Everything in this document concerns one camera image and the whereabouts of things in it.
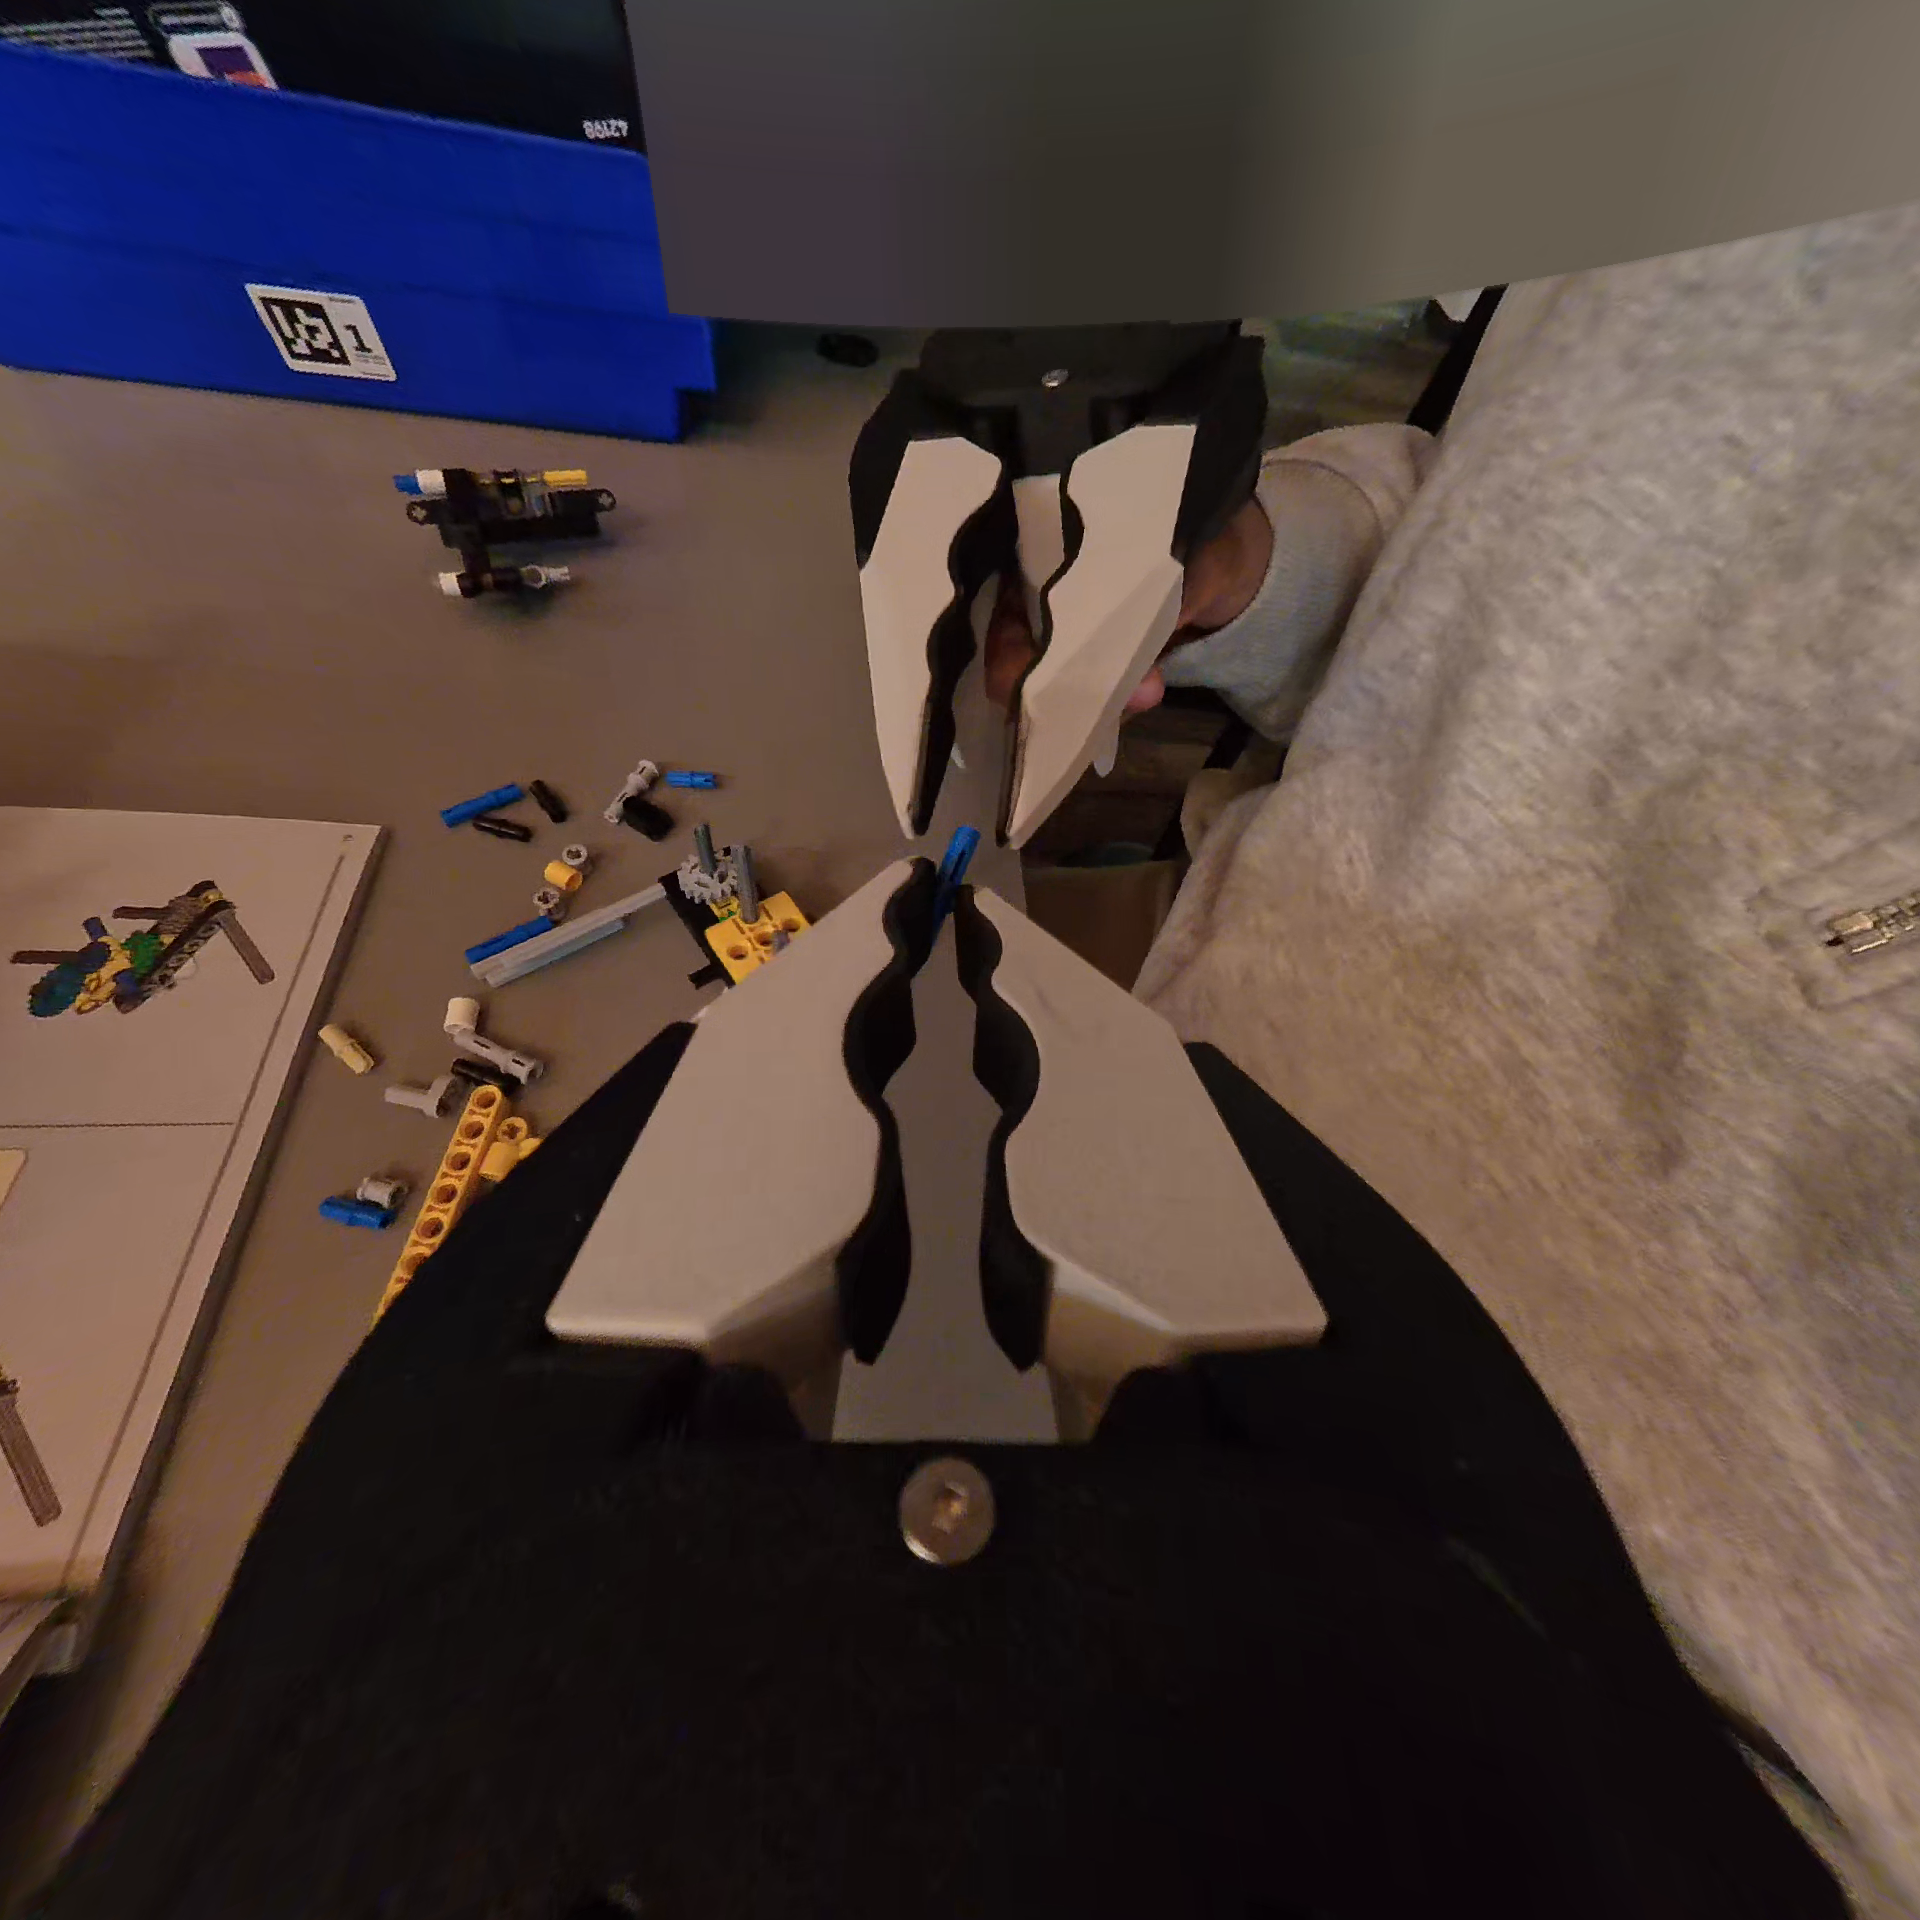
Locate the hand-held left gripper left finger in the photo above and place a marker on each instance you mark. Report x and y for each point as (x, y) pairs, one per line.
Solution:
(705, 1200)

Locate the yellow black lego gear assembly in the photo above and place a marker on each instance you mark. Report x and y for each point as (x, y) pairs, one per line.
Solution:
(747, 937)

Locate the yellow lego connector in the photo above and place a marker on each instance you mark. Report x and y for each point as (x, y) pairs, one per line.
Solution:
(522, 1144)

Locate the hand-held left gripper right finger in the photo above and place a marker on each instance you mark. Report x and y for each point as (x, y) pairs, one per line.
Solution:
(1155, 1200)

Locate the person's right hand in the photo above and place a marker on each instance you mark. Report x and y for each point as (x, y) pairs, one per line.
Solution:
(1223, 578)

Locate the black cardboard set box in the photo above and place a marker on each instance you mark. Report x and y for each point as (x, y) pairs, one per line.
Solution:
(421, 59)

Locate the grey round lego connector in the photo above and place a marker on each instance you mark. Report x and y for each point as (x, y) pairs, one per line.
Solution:
(388, 1190)

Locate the person's right forearm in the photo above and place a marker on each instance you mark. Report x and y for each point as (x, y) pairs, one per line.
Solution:
(1319, 556)

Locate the long yellow lego beam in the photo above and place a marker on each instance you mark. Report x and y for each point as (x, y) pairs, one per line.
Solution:
(451, 1184)

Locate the light grey lego axle pin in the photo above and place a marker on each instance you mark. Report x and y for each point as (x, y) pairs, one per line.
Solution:
(639, 779)

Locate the black lego subassembly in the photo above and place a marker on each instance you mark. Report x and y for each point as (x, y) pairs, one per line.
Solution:
(495, 504)

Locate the blue lego connector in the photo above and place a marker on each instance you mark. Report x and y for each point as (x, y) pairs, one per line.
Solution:
(347, 1212)

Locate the black lego connector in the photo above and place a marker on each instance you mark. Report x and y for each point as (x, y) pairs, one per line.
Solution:
(649, 819)

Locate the small black lego pin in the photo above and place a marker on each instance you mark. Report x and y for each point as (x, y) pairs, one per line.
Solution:
(477, 1074)

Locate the long blue lego pin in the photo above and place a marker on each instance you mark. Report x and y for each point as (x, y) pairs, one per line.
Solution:
(481, 806)

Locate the grey zip sweatshirt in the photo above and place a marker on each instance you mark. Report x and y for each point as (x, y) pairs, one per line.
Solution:
(1575, 902)

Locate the tan lego pin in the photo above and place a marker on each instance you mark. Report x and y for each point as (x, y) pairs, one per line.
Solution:
(347, 1047)

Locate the long light grey lego axle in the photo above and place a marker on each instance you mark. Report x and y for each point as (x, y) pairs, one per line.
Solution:
(623, 906)
(563, 955)

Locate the blue plastic storage bin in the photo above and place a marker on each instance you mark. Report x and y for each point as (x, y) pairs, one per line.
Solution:
(451, 224)

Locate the lego instruction booklet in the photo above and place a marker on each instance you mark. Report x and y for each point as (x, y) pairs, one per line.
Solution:
(150, 1200)

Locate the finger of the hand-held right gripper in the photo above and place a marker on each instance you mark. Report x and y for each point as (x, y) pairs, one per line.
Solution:
(1125, 570)
(908, 599)

